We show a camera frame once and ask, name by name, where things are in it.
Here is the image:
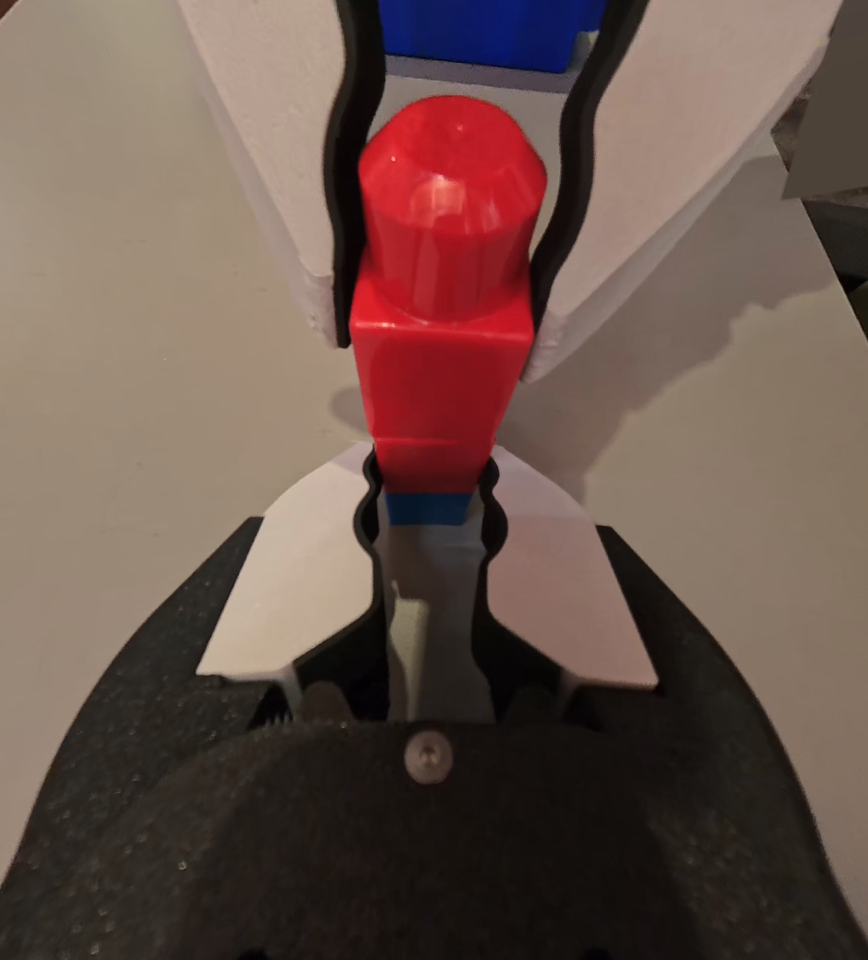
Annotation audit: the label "blue toy block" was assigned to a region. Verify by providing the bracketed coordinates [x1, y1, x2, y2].
[383, 491, 477, 528]

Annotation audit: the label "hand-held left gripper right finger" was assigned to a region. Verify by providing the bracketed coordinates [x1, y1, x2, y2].
[471, 447, 661, 721]

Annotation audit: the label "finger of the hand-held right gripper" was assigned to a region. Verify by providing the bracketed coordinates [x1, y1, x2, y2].
[175, 0, 386, 350]
[525, 0, 845, 385]

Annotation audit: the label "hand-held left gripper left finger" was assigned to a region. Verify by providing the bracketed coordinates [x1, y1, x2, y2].
[194, 441, 393, 723]

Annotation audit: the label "blue plastic bin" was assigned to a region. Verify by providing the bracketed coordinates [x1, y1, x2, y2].
[377, 0, 604, 75]

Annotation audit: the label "red toy block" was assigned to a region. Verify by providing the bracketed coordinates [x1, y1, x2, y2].
[372, 431, 498, 499]
[349, 96, 549, 444]

